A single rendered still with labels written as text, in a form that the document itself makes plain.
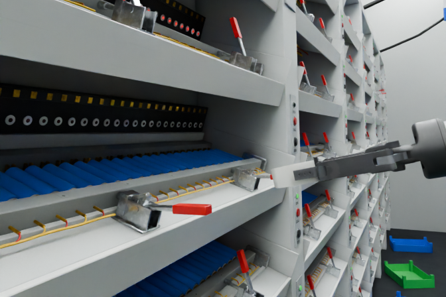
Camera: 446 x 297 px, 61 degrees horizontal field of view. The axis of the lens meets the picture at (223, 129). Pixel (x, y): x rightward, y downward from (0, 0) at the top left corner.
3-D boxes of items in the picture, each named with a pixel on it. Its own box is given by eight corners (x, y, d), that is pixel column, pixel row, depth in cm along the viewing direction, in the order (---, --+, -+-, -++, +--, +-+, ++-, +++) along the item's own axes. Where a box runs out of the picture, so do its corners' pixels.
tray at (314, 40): (336, 66, 137) (348, 28, 136) (289, 24, 83) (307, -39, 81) (285, 55, 146) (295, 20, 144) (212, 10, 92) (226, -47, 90)
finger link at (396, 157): (417, 161, 49) (427, 163, 44) (375, 169, 50) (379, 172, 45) (413, 143, 49) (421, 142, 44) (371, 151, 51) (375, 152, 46)
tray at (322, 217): (342, 221, 136) (354, 185, 135) (298, 281, 82) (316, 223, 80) (290, 201, 145) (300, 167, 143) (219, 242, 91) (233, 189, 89)
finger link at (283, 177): (322, 180, 54) (320, 181, 53) (276, 188, 57) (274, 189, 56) (317, 160, 54) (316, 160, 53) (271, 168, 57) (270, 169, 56)
